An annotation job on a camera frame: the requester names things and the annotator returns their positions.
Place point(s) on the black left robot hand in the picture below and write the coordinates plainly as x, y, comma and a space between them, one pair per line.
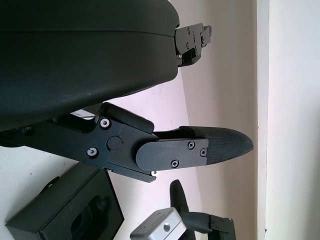
75, 62

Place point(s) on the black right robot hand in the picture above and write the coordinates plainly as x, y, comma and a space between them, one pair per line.
202, 225

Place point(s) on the small silver action camera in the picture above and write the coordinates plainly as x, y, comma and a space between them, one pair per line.
157, 225

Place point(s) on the black camera box base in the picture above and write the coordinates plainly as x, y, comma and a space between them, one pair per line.
50, 215

